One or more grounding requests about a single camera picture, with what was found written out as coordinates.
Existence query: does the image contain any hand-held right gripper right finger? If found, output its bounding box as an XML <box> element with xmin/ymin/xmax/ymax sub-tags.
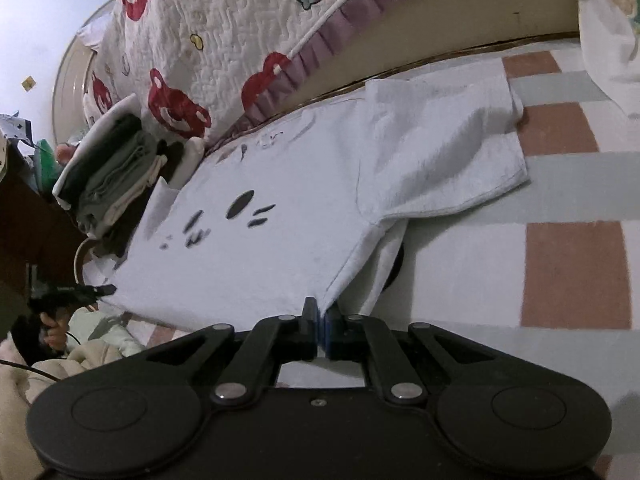
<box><xmin>324</xmin><ymin>302</ymin><xmax>501</xmax><ymax>405</ymax></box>

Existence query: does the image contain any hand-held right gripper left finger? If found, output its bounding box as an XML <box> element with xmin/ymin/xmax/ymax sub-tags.
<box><xmin>145</xmin><ymin>297</ymin><xmax>319</xmax><ymax>405</ymax></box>

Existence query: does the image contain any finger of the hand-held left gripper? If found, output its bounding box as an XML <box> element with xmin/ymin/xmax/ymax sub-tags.
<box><xmin>70</xmin><ymin>284</ymin><xmax>117</xmax><ymax>300</ymax></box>

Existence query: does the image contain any grey printed T-shirt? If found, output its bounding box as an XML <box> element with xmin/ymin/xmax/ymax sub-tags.
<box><xmin>92</xmin><ymin>57</ymin><xmax>531</xmax><ymax>333</ymax></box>

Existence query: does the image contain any stack of folded clothes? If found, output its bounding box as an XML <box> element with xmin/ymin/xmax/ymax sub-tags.
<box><xmin>52</xmin><ymin>92</ymin><xmax>168</xmax><ymax>241</ymax></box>

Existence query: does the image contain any person's left hand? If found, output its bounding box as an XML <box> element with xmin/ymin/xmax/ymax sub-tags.
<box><xmin>39</xmin><ymin>311</ymin><xmax>70</xmax><ymax>352</ymax></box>

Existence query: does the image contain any pale green garment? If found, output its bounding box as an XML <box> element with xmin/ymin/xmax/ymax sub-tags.
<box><xmin>67</xmin><ymin>310</ymin><xmax>146</xmax><ymax>361</ymax></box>

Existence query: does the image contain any dark wooden cabinet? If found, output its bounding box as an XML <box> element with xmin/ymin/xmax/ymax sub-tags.
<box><xmin>0</xmin><ymin>160</ymin><xmax>88</xmax><ymax>311</ymax></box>

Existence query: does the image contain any beige fleece garment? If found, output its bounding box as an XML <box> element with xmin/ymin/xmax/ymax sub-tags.
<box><xmin>0</xmin><ymin>340</ymin><xmax>126</xmax><ymax>480</ymax></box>

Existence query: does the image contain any green bag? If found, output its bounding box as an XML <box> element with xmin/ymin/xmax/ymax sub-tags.
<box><xmin>30</xmin><ymin>137</ymin><xmax>61</xmax><ymax>191</ymax></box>

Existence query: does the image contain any checkered mat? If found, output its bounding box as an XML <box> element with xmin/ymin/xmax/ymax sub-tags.
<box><xmin>75</xmin><ymin>42</ymin><xmax>640</xmax><ymax>480</ymax></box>

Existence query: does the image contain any curved beige headboard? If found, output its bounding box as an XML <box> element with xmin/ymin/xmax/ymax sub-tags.
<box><xmin>51</xmin><ymin>0</ymin><xmax>123</xmax><ymax>128</ymax></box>

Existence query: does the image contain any bear print quilt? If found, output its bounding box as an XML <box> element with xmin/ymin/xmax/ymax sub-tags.
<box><xmin>82</xmin><ymin>0</ymin><xmax>466</xmax><ymax>148</ymax></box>

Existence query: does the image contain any white cloth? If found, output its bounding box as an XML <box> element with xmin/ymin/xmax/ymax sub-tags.
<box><xmin>577</xmin><ymin>0</ymin><xmax>640</xmax><ymax>121</ymax></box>

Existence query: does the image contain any black cable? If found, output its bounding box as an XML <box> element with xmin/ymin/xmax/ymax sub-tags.
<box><xmin>0</xmin><ymin>327</ymin><xmax>83</xmax><ymax>383</ymax></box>

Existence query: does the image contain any beige bed frame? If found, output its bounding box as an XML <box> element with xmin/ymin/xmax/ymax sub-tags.
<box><xmin>205</xmin><ymin>0</ymin><xmax>583</xmax><ymax>156</ymax></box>

